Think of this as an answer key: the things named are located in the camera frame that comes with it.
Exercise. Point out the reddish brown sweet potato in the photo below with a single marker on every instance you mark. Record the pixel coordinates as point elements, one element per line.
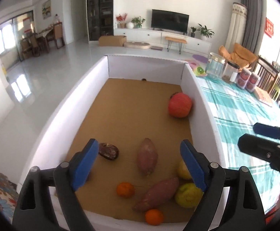
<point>147,157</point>

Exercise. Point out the wooden dining table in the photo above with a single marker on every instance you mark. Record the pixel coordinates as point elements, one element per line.
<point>35,43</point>

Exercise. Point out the long sweet potato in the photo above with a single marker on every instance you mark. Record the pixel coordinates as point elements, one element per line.
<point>157,195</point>

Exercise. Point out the red snack tin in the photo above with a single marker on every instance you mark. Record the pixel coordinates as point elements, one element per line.
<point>252,82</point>
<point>243,78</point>

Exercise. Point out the small potted plant left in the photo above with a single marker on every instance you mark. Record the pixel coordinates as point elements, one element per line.
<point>138,21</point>

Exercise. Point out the grey curtain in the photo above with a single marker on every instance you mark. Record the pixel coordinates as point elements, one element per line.
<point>254,30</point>

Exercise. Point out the fruit pattern cushion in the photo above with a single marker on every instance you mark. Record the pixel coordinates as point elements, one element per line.
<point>198,64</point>

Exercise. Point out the small orange mandarin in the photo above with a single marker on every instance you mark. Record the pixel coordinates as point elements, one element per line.
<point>125,190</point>

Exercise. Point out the dark display shelf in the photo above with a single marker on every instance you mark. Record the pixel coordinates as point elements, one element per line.
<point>99,18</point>

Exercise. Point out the clear glass jar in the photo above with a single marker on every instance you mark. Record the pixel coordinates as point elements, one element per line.
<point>215,65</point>

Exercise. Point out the brown cardboard box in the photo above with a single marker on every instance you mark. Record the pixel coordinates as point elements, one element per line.
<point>112,40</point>

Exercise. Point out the wooden chair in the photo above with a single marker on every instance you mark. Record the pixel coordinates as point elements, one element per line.
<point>269,77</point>

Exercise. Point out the black flat television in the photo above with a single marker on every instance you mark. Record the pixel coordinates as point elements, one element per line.
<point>167,20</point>

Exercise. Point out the right red snack tin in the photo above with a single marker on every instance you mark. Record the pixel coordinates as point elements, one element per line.
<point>252,82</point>

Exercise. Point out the red flower vase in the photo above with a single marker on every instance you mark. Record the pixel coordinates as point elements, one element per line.
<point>121,20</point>

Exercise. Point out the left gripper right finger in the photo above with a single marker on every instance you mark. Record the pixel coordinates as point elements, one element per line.
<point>243,208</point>

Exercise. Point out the green potted plant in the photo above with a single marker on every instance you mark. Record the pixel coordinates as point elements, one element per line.
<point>205,32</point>

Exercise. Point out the teal plaid tablecloth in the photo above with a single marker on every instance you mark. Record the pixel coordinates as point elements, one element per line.
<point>235,112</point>

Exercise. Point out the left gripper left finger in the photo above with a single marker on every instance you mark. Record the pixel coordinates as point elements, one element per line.
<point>34,209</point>

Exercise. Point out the orange book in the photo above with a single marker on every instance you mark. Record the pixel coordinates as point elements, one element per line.
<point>263,96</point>

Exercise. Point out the clear canister black lid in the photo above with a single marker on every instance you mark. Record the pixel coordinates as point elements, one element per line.
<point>230,72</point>

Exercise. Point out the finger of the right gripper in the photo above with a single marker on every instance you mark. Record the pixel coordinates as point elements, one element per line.
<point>266,130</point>
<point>258,147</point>

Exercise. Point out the yellow green round fruit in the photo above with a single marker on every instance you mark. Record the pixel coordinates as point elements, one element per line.
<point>183,172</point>

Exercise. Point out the left red snack tin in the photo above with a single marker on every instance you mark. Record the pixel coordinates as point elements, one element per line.
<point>243,78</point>

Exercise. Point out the red apple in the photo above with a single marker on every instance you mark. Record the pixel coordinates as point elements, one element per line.
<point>179,105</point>

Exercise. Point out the white cardboard box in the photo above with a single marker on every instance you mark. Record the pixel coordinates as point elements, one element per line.
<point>122,100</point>

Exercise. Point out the bumpy yellow citrus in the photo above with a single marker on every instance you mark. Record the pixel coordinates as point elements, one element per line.
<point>188,196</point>

